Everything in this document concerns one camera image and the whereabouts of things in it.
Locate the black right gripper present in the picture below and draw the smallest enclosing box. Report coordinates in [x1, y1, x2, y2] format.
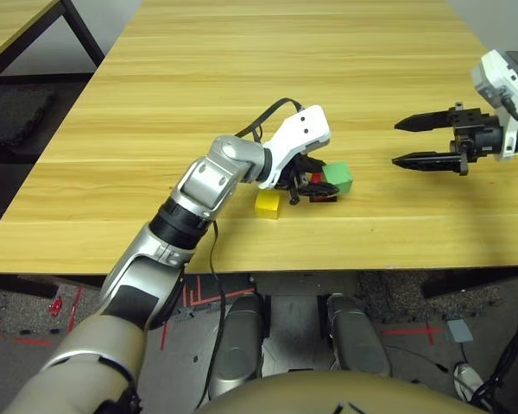
[391, 102, 502, 176]

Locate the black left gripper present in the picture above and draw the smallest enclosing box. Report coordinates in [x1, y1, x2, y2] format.
[278, 150, 340, 206]

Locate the red wooden block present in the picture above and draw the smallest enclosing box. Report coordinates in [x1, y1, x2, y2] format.
[309, 172, 338, 203]

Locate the green wooden block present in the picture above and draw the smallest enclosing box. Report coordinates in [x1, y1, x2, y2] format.
[321, 161, 354, 195]

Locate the yellow wooden block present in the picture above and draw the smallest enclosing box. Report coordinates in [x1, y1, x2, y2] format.
[255, 191, 281, 220]

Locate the speckled black rubber mat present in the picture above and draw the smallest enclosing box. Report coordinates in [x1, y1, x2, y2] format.
[357, 271, 502, 324]

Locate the grey right robot leg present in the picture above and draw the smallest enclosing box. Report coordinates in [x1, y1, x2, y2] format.
[327, 292, 392, 376]

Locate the grey robot leg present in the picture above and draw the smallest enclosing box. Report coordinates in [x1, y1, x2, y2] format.
[209, 292, 267, 398]
[327, 292, 392, 376]

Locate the grey left robot leg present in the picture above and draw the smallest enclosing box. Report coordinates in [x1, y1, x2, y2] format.
[209, 292, 267, 398]

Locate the grey floor pedal box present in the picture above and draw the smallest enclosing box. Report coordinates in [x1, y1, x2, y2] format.
[445, 318, 474, 344]

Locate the beige robot torso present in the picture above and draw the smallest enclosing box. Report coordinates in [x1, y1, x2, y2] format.
[198, 370, 489, 414]

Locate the black foam floor mat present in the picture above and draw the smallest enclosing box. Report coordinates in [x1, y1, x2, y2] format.
[0, 88, 55, 146]

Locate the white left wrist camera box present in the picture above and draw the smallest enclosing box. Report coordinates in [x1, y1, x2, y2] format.
[258, 104, 332, 190]

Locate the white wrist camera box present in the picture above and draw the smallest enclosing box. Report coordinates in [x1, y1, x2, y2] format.
[258, 104, 332, 190]
[471, 49, 518, 163]

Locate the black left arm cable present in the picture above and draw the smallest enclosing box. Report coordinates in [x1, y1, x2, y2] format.
[196, 97, 306, 409]

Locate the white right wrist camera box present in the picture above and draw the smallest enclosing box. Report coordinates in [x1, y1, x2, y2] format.
[471, 49, 518, 163]

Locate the black floor cable bundle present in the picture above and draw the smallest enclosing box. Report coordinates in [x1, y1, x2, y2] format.
[470, 284, 518, 409]

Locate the wooden side table black frame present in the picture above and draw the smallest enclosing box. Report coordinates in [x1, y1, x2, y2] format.
[0, 0, 107, 85]

